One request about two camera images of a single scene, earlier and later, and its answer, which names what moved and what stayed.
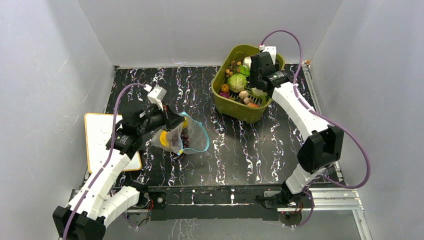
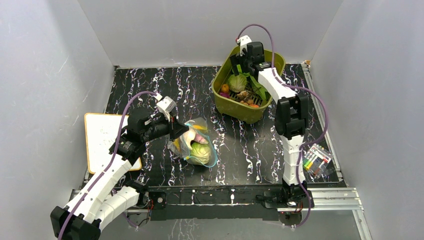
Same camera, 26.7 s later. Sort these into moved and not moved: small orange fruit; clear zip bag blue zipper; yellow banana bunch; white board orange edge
Moved: clear zip bag blue zipper; yellow banana bunch
Not moved: white board orange edge; small orange fruit
